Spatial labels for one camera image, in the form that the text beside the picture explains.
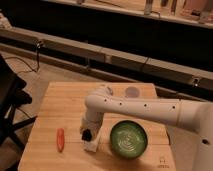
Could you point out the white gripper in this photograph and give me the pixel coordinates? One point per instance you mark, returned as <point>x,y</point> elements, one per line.
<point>90,126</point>

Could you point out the orange carrot toy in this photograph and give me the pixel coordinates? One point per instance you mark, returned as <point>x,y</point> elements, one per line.
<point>60,139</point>

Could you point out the white sponge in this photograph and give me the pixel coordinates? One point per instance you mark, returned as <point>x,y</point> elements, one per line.
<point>92,145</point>

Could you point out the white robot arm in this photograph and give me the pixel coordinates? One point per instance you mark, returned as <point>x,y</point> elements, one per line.
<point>194,116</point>

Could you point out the green bowl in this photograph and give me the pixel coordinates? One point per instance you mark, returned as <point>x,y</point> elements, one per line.
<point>128,139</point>

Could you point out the black office chair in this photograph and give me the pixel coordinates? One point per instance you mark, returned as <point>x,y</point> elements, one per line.
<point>12,96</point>

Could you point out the grey round lid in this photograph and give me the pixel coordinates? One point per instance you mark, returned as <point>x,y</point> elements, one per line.
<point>132,92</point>

